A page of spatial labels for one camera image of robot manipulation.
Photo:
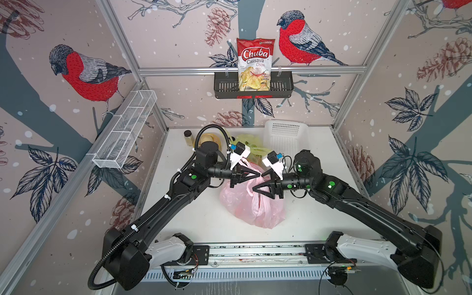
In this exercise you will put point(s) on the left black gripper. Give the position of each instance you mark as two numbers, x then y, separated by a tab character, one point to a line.
237	174

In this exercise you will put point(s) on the pink plastic bag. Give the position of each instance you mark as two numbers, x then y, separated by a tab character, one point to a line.
252	207

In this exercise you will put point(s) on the green plastic bag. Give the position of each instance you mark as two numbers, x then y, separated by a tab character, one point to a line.
257	150

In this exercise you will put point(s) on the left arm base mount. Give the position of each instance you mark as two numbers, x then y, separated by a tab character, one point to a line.
181	250

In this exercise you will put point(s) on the Chuba cassava chips bag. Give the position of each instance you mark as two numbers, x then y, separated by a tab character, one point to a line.
254	64

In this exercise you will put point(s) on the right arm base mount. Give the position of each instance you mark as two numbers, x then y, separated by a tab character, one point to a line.
326	252

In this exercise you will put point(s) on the white wire mesh basket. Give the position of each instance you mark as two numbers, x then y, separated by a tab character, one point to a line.
118	145

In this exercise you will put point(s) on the black wire shelf basket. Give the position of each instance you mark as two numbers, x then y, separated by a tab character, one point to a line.
226	86

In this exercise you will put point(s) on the spice jar pale contents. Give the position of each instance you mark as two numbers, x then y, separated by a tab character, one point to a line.
189	138

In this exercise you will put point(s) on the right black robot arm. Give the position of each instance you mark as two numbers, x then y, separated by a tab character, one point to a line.
412	250

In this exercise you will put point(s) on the white plastic crate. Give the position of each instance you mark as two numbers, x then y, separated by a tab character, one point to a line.
286	137

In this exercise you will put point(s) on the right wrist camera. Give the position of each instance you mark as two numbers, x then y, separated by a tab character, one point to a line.
273	161

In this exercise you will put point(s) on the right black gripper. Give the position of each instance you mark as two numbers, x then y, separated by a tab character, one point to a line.
277	188

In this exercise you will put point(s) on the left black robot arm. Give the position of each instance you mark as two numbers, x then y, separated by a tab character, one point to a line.
130	253

